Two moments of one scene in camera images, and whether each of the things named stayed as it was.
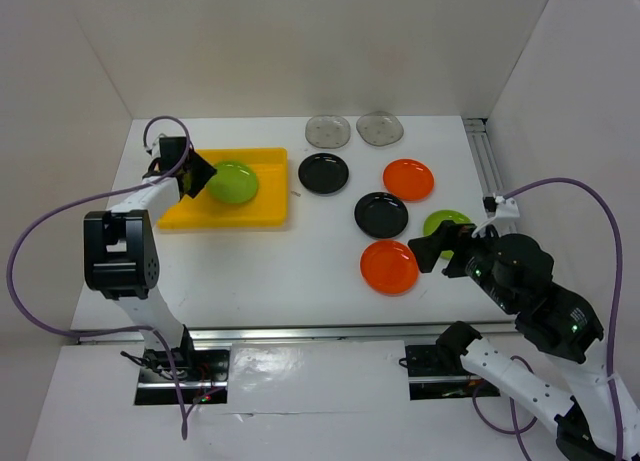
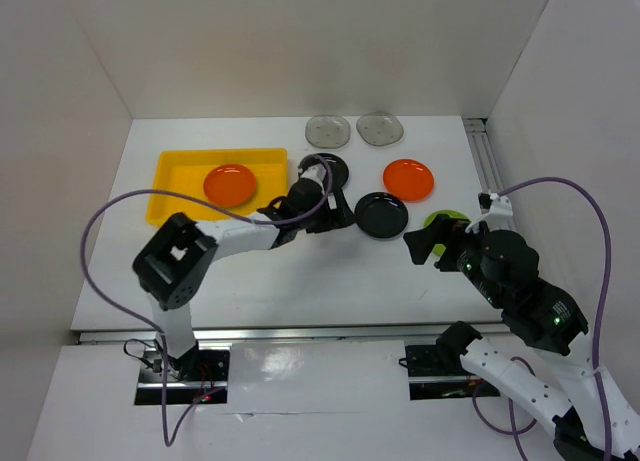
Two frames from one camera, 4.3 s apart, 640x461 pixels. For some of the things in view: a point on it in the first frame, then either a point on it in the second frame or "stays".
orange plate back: x=408 y=179 stays
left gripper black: x=204 y=172 to x=334 y=216
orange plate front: x=389 y=267 to x=229 y=184
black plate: x=381 y=215 stays
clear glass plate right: x=380 y=128 stays
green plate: x=434 y=219 stays
